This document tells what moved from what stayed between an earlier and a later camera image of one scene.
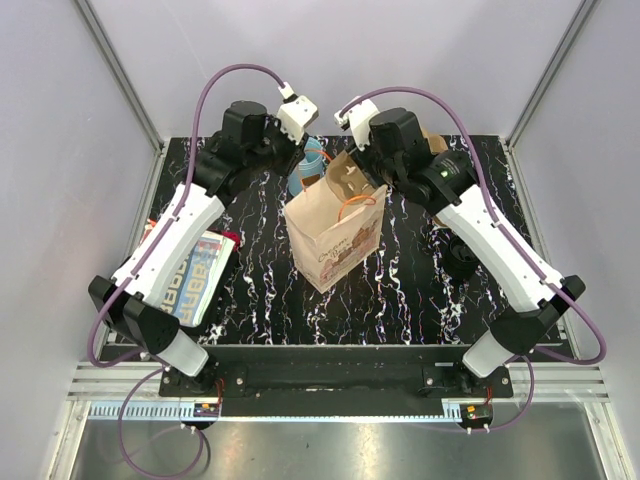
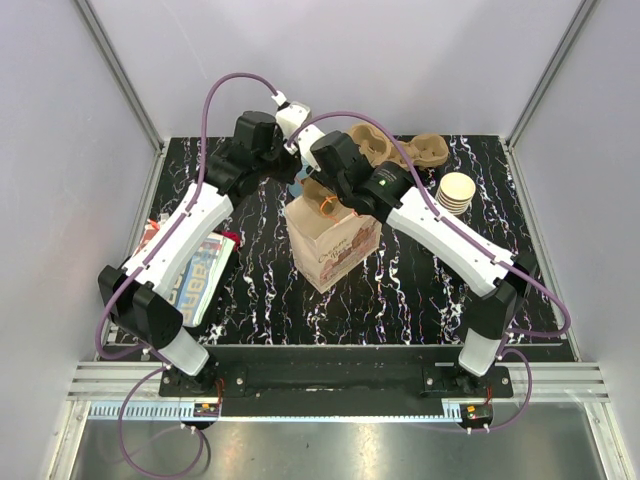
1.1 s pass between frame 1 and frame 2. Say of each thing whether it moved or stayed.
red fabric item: stayed
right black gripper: moved
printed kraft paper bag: stayed
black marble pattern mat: stayed
